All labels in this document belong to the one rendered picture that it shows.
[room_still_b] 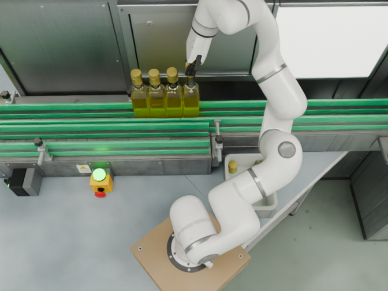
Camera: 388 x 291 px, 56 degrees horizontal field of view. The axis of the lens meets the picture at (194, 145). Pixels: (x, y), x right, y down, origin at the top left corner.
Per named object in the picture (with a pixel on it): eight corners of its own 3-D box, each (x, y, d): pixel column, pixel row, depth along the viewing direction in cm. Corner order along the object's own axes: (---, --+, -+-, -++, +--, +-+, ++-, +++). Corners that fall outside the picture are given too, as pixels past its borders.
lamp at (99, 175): (107, 170, 134) (105, 166, 131) (105, 181, 131) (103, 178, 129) (94, 170, 134) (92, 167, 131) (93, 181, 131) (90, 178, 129)
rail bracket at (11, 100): (28, 104, 144) (13, 81, 132) (23, 118, 140) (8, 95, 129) (17, 104, 144) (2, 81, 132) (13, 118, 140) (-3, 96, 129)
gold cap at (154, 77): (160, 77, 119) (159, 68, 115) (160, 85, 117) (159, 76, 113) (149, 77, 119) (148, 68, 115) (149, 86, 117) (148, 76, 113)
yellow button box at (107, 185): (114, 176, 141) (110, 167, 135) (112, 194, 137) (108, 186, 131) (96, 176, 141) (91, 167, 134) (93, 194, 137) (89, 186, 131)
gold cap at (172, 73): (178, 73, 118) (177, 66, 113) (178, 83, 116) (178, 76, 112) (167, 73, 118) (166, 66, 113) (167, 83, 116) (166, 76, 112)
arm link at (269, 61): (252, 87, 93) (208, 16, 91) (280, 68, 100) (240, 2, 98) (273, 74, 86) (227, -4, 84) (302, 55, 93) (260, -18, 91)
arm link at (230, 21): (262, 7, 88) (237, 19, 83) (246, 40, 97) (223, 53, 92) (219, -29, 92) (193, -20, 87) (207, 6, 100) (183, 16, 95)
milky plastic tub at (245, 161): (266, 164, 143) (270, 152, 136) (273, 217, 132) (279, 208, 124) (222, 164, 143) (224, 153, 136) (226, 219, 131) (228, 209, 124)
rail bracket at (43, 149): (56, 157, 131) (44, 137, 120) (53, 175, 127) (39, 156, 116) (45, 157, 131) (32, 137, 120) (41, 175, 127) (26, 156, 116)
